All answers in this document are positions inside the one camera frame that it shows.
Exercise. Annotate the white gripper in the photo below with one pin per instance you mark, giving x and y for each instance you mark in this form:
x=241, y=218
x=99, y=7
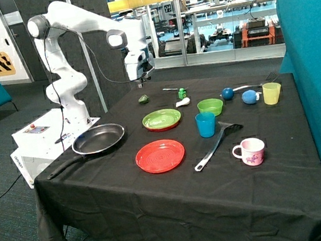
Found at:
x=138, y=64

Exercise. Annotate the green pepper toy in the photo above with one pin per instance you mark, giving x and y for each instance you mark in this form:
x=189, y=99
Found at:
x=143, y=99

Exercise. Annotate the white garlic toy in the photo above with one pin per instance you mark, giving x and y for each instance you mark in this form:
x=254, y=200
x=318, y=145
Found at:
x=183, y=102

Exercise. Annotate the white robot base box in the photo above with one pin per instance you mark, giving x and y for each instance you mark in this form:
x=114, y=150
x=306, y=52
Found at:
x=42, y=141

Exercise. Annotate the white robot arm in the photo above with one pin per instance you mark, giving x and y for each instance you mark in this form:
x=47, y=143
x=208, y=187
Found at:
x=62, y=17

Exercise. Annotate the small metal spoon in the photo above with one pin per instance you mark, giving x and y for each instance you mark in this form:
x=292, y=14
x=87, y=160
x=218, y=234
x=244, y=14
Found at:
x=170, y=89

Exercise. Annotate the green cube toy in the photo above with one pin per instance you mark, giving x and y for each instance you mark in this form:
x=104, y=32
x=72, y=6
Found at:
x=182, y=93

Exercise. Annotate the red plate under green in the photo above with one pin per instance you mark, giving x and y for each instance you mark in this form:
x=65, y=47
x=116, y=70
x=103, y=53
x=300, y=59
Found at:
x=163, y=129

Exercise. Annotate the black frying pan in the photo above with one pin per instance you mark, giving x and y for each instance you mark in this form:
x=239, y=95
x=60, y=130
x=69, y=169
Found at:
x=94, y=141

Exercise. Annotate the blue cup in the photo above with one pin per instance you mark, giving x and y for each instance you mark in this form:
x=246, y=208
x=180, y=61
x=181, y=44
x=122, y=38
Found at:
x=206, y=124

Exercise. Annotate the green bowl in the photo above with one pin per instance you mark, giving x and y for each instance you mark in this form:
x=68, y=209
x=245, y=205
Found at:
x=213, y=105

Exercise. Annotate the dark blue ball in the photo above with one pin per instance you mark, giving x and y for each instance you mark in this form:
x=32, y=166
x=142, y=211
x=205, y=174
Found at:
x=227, y=93

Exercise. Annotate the black spatula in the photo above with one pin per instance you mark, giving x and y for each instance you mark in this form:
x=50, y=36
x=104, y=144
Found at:
x=223, y=128

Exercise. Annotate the light blue ball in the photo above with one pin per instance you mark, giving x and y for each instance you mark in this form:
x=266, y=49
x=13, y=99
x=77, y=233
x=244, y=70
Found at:
x=250, y=97

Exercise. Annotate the black tablecloth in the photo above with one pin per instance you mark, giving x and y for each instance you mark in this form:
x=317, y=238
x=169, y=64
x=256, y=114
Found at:
x=111, y=199

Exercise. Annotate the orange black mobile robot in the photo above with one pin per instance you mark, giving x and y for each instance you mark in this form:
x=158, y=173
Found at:
x=257, y=32

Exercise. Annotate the yellow cup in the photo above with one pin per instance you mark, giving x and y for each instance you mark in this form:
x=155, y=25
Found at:
x=271, y=92

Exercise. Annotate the pink white mug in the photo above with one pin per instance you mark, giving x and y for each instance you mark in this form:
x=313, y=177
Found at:
x=251, y=151

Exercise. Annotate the metal fork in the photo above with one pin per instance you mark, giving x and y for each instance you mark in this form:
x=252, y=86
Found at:
x=272, y=77

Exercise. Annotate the yellow black sign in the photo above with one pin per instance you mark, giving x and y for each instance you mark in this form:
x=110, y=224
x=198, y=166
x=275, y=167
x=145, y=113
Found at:
x=6, y=65

